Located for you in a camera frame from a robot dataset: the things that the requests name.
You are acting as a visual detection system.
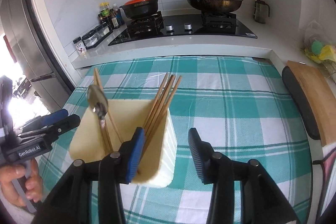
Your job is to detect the clear seasoning box set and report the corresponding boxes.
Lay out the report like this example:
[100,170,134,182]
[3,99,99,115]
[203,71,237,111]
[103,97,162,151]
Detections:
[82,22,113,50]

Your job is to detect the clear spice jar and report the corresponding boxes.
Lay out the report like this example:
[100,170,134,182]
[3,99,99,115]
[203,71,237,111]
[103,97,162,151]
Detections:
[73,36,87,57]

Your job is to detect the orange pot lid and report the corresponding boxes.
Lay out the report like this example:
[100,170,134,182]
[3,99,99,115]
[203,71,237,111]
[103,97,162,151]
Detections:
[124,0,161,7]

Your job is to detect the cream ribbed utensil holder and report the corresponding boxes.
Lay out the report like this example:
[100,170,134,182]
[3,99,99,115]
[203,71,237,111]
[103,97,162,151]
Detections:
[69,99,177,188]

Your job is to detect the metal spoon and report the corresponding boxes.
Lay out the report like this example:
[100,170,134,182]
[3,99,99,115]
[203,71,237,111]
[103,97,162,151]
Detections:
[91,103,109,135]
[87,84,109,119]

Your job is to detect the wooden chopstick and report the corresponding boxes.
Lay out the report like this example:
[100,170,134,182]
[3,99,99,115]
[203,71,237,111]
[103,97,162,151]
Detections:
[140,76,183,155]
[144,75,174,134]
[146,75,177,136]
[93,68,111,153]
[96,68,114,155]
[142,72,168,132]
[106,107,124,144]

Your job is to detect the teal plaid tablecloth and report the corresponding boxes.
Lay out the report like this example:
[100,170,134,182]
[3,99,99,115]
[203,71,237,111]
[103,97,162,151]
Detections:
[34,55,315,224]

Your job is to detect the plastic bag of sponges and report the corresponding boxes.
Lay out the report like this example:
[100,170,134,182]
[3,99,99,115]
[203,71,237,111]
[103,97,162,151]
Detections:
[302,21,336,75]

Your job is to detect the wooden cutting board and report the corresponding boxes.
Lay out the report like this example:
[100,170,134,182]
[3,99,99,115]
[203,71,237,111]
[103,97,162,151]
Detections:
[286,60,336,147]

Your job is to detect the black glass gas stove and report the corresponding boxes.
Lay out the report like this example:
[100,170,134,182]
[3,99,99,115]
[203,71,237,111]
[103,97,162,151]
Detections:
[108,10,259,46]

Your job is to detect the person's left forearm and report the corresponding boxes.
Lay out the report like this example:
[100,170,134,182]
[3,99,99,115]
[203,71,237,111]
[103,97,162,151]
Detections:
[0,198,40,224]

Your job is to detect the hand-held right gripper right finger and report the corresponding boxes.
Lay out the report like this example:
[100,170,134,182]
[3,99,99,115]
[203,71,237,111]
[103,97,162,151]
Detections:
[188,127,302,224]

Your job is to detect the grey refrigerator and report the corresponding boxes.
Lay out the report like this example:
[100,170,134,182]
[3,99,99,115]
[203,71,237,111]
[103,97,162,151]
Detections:
[0,0,76,114]

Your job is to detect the person's left hand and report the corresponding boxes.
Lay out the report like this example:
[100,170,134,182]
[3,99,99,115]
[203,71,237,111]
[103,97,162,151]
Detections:
[0,160,44,207]

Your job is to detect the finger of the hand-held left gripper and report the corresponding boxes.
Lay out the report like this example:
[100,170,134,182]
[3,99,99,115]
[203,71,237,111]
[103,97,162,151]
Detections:
[20,114,81,144]
[24,109,69,130]

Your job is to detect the green label oil bottle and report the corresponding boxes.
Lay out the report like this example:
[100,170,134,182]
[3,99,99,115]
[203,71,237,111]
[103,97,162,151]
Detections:
[101,2,112,22]

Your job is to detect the glass pitcher with black handle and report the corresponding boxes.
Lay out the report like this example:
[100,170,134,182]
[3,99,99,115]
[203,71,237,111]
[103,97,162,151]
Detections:
[253,0,271,24]

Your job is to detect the white kitchen counter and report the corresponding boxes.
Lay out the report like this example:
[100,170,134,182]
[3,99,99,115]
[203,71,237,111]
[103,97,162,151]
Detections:
[70,9,336,88]

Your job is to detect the dark sauce bottle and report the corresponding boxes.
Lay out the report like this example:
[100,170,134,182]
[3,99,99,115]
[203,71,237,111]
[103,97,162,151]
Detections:
[111,4,121,29]

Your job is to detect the black clay pot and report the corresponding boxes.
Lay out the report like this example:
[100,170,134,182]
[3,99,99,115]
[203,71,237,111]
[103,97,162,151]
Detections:
[119,0,162,20]

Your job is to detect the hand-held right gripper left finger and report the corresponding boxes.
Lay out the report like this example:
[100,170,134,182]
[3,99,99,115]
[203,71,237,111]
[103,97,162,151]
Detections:
[34,127,146,224]

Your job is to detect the dark metal wok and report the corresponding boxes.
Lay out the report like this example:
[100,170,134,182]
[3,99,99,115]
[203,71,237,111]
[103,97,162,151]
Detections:
[185,0,244,13]

